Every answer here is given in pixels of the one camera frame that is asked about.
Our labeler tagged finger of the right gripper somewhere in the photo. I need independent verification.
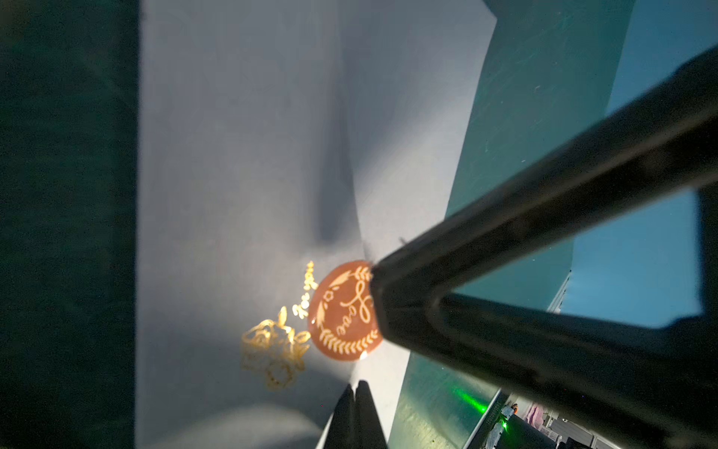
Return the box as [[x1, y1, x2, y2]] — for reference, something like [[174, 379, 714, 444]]
[[369, 47, 718, 449]]

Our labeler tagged grey envelope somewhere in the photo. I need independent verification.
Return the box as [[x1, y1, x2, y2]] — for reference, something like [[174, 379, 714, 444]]
[[135, 1, 497, 448]]

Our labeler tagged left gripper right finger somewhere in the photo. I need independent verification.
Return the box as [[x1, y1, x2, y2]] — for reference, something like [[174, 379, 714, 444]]
[[355, 380, 388, 449]]

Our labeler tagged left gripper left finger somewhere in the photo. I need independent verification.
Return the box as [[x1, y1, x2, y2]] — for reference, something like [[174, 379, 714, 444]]
[[323, 385, 355, 449]]

